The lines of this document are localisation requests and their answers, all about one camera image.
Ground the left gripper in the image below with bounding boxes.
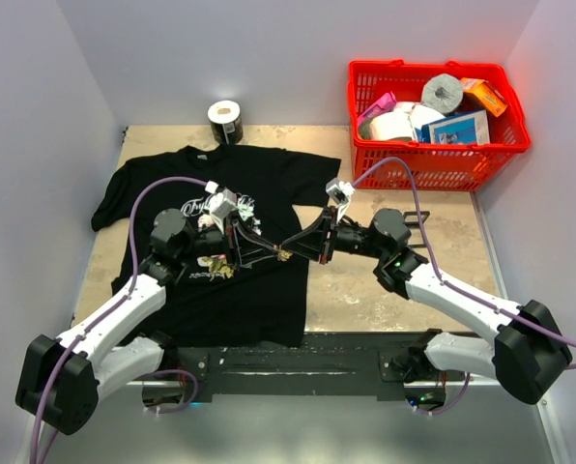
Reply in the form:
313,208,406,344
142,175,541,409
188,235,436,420
178,211,278,270

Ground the black brooch display box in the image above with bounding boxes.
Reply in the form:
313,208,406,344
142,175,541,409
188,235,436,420
403,210,430,249

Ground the black wrapped paper roll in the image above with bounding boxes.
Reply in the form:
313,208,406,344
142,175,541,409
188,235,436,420
207,100,244,145

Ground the white paper roll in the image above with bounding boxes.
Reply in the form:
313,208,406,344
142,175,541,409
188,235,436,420
393,101,445,139

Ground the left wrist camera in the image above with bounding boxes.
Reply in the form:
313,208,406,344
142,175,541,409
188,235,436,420
205,181,238,228

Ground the pink gold brooch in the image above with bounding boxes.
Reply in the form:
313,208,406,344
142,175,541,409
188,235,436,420
274,246,292,262

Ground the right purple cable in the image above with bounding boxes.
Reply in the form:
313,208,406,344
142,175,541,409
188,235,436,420
350,156,576,417

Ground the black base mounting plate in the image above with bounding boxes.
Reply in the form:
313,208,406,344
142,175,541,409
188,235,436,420
171,330,468,403

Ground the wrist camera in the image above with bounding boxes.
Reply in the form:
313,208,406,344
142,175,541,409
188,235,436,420
326,178,355,217
205,181,238,228

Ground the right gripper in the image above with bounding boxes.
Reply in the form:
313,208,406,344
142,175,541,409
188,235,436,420
282,206,388,265

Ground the red plastic basket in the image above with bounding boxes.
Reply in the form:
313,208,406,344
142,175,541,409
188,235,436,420
346,59,532,191

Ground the purple cable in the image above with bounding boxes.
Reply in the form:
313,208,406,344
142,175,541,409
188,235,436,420
29,175,216,464
350,156,576,417

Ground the grey toilet paper roll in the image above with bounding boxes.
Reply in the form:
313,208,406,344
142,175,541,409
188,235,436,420
420,73,464,115

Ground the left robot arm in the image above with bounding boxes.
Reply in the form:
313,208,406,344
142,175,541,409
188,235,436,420
14,207,291,435

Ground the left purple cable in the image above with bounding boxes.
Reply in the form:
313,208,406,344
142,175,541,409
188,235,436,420
29,175,216,464

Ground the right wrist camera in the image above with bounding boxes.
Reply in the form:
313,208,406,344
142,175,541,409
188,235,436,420
326,178,355,217

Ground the black floral t-shirt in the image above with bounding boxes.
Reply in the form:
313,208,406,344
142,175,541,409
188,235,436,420
91,145,340,347

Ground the blue white box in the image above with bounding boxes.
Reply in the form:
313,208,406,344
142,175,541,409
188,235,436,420
418,110,490,145

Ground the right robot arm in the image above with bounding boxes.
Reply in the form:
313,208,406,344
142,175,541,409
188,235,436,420
279,207,572,405

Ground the orange carton box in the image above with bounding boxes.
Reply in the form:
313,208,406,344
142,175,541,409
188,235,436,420
460,77,507,117

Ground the pink package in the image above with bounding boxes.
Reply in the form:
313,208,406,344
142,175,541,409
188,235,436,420
357,92,397,126

